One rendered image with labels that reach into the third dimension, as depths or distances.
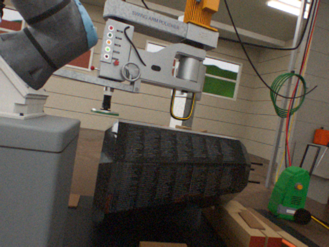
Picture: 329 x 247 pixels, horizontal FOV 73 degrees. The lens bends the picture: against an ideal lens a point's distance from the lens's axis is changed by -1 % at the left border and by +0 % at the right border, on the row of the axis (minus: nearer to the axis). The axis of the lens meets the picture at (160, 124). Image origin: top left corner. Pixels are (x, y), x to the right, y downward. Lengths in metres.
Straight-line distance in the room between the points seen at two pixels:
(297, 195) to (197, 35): 2.02
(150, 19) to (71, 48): 1.18
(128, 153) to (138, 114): 6.43
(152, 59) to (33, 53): 1.20
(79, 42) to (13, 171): 0.42
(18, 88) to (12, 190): 0.27
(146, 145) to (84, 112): 6.39
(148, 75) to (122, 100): 6.04
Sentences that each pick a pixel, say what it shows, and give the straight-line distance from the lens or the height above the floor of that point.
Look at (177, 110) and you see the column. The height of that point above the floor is 0.99.
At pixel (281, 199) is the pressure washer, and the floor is 0.21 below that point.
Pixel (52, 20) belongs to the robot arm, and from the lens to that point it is 0.76.
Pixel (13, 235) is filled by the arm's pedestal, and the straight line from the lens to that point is 0.73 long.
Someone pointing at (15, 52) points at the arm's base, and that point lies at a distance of 0.77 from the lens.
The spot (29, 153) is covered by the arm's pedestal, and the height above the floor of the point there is 0.78.
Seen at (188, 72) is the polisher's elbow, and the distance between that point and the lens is 1.97.
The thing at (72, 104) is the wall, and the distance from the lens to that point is 7.89.
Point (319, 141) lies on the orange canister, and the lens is 4.60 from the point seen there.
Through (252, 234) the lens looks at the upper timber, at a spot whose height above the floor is 0.25.
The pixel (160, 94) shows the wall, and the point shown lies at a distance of 8.02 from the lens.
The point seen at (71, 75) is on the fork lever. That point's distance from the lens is 1.76.
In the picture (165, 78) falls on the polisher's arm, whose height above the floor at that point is 1.21.
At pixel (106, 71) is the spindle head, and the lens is 1.73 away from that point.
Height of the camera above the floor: 0.94
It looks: 3 degrees down
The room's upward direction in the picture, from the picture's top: 10 degrees clockwise
